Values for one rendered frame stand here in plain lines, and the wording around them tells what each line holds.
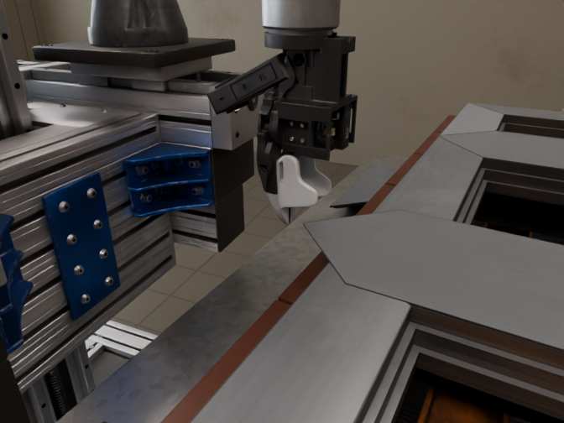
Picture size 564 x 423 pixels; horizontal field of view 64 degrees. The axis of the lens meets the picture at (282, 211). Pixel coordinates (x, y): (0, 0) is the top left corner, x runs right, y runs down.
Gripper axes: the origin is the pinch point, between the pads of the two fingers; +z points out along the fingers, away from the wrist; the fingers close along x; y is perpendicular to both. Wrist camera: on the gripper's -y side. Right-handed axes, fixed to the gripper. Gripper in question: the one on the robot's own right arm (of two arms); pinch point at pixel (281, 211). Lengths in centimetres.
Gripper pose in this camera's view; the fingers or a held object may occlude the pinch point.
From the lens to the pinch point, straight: 54.0
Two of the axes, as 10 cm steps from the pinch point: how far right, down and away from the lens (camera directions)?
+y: 8.7, 2.1, -4.4
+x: 4.9, -3.8, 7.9
